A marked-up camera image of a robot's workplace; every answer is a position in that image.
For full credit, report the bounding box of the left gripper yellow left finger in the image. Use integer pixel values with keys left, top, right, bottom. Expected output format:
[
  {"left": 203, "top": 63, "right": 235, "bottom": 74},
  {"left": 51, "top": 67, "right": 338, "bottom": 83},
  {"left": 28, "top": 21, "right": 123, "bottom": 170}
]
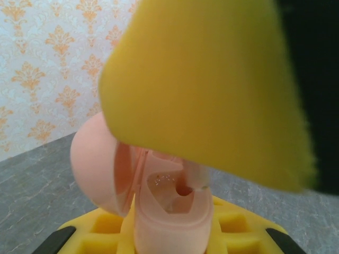
[{"left": 33, "top": 207, "right": 136, "bottom": 254}]

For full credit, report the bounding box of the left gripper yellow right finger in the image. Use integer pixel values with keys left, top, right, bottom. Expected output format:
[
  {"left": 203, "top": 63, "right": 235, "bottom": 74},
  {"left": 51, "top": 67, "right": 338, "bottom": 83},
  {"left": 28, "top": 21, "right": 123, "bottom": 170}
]
[{"left": 208, "top": 195, "right": 305, "bottom": 254}]

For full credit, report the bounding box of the pink earbud charging case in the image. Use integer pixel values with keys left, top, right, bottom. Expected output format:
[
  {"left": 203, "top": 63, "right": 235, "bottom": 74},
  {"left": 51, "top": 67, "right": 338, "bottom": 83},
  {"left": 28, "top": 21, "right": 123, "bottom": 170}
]
[{"left": 70, "top": 113, "right": 215, "bottom": 254}]

